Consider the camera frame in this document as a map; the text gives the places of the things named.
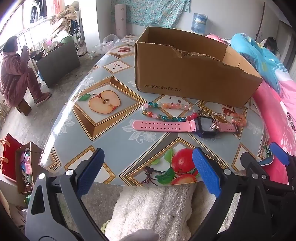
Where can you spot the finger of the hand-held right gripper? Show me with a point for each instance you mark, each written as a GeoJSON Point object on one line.
{"type": "Point", "coordinates": [266, 161]}
{"type": "Point", "coordinates": [278, 153]}

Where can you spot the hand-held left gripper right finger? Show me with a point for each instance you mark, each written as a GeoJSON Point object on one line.
{"type": "Point", "coordinates": [205, 171]}

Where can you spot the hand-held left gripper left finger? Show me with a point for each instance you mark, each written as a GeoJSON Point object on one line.
{"type": "Point", "coordinates": [91, 171]}

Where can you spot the brown cardboard box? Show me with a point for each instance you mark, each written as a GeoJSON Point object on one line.
{"type": "Point", "coordinates": [185, 76]}

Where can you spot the fruit print tablecloth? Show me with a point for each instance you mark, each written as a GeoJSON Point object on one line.
{"type": "Point", "coordinates": [111, 148]}

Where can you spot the pink floral blanket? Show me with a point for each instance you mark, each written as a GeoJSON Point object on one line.
{"type": "Point", "coordinates": [272, 109]}

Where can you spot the red gift bag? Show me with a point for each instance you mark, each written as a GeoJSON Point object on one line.
{"type": "Point", "coordinates": [10, 157]}

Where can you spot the wooden stool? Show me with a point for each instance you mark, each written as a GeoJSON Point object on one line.
{"type": "Point", "coordinates": [24, 107]}

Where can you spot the blue printed quilt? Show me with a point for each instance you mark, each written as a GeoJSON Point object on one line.
{"type": "Point", "coordinates": [254, 53]}

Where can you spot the dark grey low table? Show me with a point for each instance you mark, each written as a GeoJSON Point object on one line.
{"type": "Point", "coordinates": [57, 62]}

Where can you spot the white plastic bag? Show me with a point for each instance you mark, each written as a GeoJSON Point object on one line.
{"type": "Point", "coordinates": [106, 44]}

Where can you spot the black cooking pot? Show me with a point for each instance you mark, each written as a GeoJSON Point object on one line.
{"type": "Point", "coordinates": [37, 54]}

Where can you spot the green basin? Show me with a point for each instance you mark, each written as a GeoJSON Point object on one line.
{"type": "Point", "coordinates": [67, 39]}

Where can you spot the wheelchair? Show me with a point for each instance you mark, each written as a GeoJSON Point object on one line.
{"type": "Point", "coordinates": [77, 32]}

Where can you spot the labelled blue water jug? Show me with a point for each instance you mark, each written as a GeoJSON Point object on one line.
{"type": "Point", "coordinates": [199, 23]}

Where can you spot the rolled pink mat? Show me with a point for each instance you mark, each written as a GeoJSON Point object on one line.
{"type": "Point", "coordinates": [120, 20]}

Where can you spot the metal window railing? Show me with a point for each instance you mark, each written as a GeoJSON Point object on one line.
{"type": "Point", "coordinates": [34, 27]}

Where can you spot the pile of clothes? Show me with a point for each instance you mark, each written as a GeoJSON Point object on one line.
{"type": "Point", "coordinates": [67, 16]}

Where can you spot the pink hanging garment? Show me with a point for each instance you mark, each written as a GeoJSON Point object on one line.
{"type": "Point", "coordinates": [57, 5]}

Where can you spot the dark hanging jacket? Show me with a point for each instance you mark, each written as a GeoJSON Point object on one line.
{"type": "Point", "coordinates": [34, 11]}

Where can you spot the floral wall cloth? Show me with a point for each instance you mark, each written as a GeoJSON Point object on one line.
{"type": "Point", "coordinates": [150, 11]}

